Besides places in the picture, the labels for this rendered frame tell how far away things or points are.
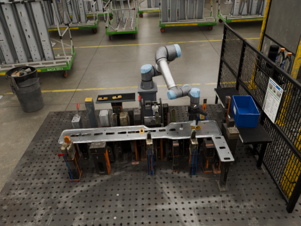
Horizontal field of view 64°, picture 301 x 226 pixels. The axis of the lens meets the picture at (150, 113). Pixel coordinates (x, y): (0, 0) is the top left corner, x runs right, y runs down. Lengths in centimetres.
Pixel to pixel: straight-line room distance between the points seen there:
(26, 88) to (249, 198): 376
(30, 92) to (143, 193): 315
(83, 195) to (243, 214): 121
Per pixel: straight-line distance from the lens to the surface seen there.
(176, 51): 214
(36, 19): 603
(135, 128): 213
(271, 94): 206
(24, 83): 453
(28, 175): 244
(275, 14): 443
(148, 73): 245
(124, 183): 210
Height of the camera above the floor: 228
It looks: 33 degrees down
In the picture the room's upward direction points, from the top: 3 degrees counter-clockwise
